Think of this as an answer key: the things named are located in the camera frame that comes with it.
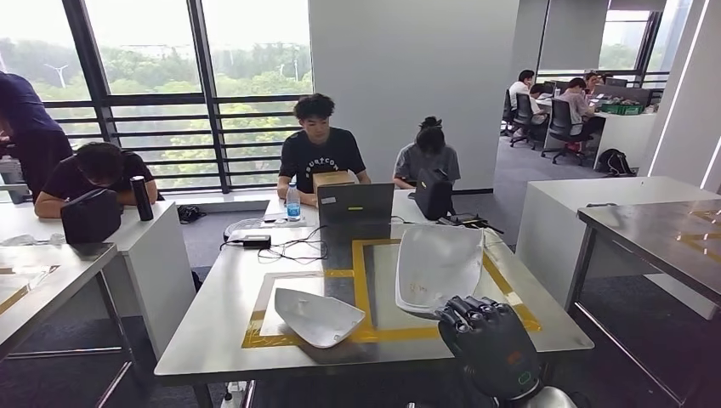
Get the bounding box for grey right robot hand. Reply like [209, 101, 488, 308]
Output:
[434, 295, 545, 404]

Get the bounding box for white plastic shell part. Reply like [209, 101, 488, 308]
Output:
[274, 288, 367, 350]
[395, 224, 485, 321]

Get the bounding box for steel workbench with yellow tape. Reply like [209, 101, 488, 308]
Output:
[153, 188, 595, 408]

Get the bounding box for white desk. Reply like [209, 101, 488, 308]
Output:
[593, 110, 658, 170]
[515, 176, 721, 322]
[0, 200, 197, 361]

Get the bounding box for black upright case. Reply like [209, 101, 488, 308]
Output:
[413, 167, 455, 222]

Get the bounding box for grey laptop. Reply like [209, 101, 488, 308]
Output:
[316, 183, 395, 230]

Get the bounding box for black backpack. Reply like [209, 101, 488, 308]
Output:
[595, 149, 636, 177]

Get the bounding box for black office chair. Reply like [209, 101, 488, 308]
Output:
[542, 98, 591, 167]
[509, 93, 546, 150]
[501, 89, 518, 138]

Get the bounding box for small cardboard box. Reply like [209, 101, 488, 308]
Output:
[312, 170, 357, 190]

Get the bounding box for clear water bottle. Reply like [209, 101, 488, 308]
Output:
[285, 183, 303, 222]

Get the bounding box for white power strip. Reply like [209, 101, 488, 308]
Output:
[220, 382, 249, 408]

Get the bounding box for green plastic crate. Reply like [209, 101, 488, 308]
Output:
[599, 103, 646, 116]

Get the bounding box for round ribbed stool seat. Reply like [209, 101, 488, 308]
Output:
[223, 218, 266, 243]

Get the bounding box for black thermos flask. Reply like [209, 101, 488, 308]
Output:
[129, 175, 155, 223]

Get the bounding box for black window railing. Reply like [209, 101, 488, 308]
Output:
[42, 93, 311, 193]

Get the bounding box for black soft bag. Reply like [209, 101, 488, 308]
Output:
[60, 188, 122, 244]

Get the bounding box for steel table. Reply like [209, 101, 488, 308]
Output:
[0, 243, 136, 408]

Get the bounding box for clear plastic wrap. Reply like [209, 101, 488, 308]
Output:
[0, 233, 65, 247]

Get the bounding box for black adapter cable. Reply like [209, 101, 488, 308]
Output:
[219, 224, 329, 266]

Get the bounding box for black strap bag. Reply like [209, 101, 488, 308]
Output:
[177, 205, 207, 225]

